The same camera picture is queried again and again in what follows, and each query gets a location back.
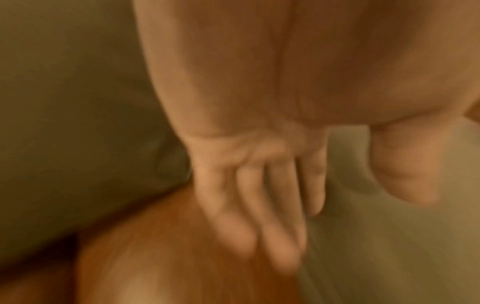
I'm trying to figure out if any brown leather sofa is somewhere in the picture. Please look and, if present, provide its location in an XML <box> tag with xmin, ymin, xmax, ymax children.
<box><xmin>0</xmin><ymin>102</ymin><xmax>480</xmax><ymax>304</ymax></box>

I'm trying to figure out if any person's left hand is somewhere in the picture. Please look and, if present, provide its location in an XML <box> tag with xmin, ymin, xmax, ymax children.
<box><xmin>132</xmin><ymin>0</ymin><xmax>480</xmax><ymax>272</ymax></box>

